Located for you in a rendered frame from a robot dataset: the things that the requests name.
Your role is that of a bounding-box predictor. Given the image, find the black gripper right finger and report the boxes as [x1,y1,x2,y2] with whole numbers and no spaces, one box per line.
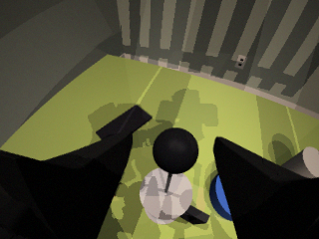
[212,136,319,239]

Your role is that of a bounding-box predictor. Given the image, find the dark blue short cylinder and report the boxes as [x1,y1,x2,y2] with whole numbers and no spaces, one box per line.
[208,174,232,222]

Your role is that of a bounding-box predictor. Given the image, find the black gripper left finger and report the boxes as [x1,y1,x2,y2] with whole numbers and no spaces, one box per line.
[0,130,133,239]

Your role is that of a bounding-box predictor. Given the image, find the black flat rectangular pad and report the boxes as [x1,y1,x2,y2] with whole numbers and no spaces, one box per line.
[96,105,153,139]

